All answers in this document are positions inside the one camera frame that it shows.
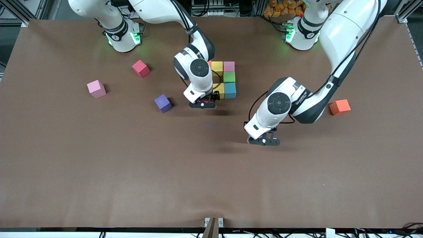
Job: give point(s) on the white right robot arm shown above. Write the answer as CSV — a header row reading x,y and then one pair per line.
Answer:
x,y
198,67

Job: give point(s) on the pink foam cube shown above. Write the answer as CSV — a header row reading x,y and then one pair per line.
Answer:
x,y
96,89
229,66

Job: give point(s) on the black right camera mount bracket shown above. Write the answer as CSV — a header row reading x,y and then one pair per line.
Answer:
x,y
202,105

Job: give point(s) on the red foam cube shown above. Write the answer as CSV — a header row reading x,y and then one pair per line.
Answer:
x,y
206,99
140,68

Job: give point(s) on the bag of orange items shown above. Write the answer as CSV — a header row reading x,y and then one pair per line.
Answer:
x,y
281,8

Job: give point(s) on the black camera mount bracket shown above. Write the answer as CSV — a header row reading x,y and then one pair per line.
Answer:
x,y
202,105
264,142

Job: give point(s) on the brown paper table cover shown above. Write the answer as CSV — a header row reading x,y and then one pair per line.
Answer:
x,y
211,185

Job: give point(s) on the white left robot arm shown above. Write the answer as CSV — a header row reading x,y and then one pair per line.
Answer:
x,y
347,29

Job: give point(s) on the purple foam cube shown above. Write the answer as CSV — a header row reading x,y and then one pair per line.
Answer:
x,y
260,136
163,103

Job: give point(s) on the aluminium frame profile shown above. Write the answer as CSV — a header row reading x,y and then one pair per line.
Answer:
x,y
408,10
24,23

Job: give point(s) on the blue foam cube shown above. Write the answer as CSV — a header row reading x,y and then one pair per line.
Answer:
x,y
230,91

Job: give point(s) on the white power strip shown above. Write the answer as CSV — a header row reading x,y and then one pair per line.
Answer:
x,y
155,14
211,13

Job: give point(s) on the black left camera mount bracket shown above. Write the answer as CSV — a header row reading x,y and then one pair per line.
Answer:
x,y
264,142

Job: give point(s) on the green foam cube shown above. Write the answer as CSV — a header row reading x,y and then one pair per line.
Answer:
x,y
229,77

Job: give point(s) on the yellow foam cube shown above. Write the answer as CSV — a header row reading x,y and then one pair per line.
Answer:
x,y
217,67
221,90

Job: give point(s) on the metal table clamp bracket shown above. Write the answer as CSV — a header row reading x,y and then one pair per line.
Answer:
x,y
214,226

